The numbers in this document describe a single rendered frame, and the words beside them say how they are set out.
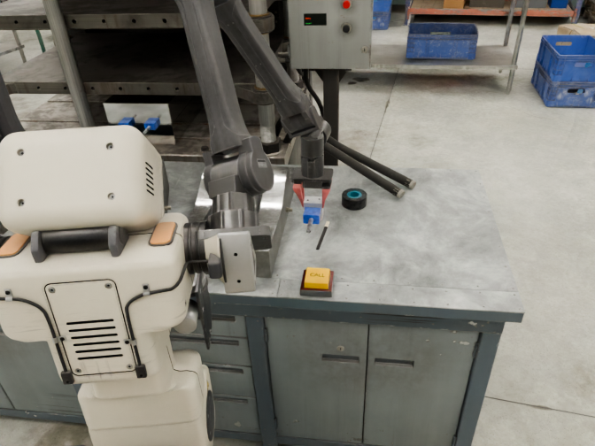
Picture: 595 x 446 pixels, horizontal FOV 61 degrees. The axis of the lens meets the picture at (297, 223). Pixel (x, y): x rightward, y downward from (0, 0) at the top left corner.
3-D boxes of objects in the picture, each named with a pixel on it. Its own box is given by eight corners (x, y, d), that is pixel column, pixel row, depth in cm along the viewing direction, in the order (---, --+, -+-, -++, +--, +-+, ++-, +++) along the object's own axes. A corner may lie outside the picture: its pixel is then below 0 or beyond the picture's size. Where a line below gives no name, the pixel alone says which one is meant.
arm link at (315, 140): (297, 134, 122) (320, 136, 121) (305, 125, 128) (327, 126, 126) (298, 161, 126) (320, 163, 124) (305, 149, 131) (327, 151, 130)
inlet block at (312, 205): (318, 241, 128) (318, 222, 125) (298, 239, 129) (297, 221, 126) (323, 213, 139) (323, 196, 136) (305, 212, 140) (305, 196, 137)
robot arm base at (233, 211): (194, 240, 80) (270, 234, 80) (193, 192, 82) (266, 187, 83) (203, 254, 88) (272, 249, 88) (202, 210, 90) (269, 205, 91)
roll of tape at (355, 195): (347, 195, 166) (347, 186, 164) (370, 200, 163) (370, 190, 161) (337, 207, 160) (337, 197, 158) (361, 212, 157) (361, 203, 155)
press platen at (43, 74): (287, 136, 189) (284, 90, 179) (-28, 130, 206) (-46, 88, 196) (311, 65, 256) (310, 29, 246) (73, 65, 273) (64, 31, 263)
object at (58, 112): (285, 171, 196) (284, 154, 192) (-19, 162, 214) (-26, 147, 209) (310, 93, 264) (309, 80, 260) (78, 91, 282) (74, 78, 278)
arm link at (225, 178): (209, 207, 85) (235, 200, 83) (207, 153, 88) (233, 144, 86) (239, 220, 93) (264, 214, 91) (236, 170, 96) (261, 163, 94)
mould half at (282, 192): (271, 278, 134) (266, 237, 126) (176, 272, 137) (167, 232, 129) (296, 182, 174) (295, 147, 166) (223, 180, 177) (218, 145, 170)
